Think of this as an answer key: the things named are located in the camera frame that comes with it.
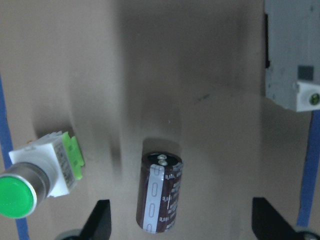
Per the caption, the white red circuit breaker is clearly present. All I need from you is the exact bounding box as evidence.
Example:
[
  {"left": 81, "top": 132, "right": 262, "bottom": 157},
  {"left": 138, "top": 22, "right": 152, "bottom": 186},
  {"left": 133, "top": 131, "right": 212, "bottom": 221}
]
[{"left": 264, "top": 0, "right": 320, "bottom": 112}]

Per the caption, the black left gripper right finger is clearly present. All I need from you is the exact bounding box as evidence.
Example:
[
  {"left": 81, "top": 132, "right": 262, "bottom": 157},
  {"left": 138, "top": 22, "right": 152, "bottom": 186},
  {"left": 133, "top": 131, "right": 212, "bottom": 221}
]
[{"left": 251, "top": 197, "right": 300, "bottom": 240}]

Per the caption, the green push button switch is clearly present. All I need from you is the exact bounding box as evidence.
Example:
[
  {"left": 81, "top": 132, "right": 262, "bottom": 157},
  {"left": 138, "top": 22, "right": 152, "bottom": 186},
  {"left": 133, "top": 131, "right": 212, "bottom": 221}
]
[{"left": 0, "top": 131, "right": 85, "bottom": 219}]

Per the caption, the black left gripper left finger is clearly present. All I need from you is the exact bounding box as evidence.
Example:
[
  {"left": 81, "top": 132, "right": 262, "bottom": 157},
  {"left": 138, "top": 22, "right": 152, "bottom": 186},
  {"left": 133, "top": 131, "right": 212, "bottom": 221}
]
[{"left": 79, "top": 199, "right": 111, "bottom": 240}]

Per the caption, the dark brown cylindrical capacitor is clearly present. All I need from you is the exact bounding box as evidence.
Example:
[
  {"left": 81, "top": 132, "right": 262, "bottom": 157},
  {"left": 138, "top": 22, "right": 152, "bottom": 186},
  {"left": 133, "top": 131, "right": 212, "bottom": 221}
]
[{"left": 136, "top": 151, "right": 183, "bottom": 234}]

